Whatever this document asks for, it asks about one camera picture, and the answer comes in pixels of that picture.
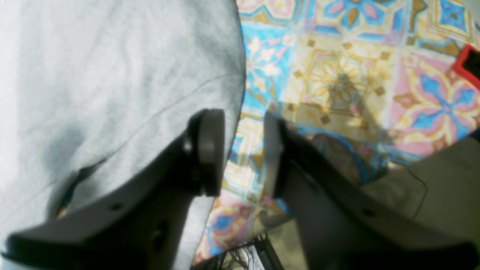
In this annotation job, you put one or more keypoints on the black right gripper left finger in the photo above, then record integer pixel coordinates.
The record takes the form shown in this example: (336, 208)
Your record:
(139, 225)

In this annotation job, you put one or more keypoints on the grey T-shirt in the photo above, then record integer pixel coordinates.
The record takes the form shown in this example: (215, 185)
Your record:
(93, 90)

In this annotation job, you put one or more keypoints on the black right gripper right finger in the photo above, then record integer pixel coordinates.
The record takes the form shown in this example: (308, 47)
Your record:
(340, 227)

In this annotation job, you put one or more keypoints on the red black clamp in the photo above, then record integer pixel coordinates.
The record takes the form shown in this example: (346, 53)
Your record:
(467, 65)

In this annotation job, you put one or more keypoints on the patterned tablecloth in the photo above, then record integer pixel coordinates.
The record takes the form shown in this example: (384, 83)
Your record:
(369, 81)

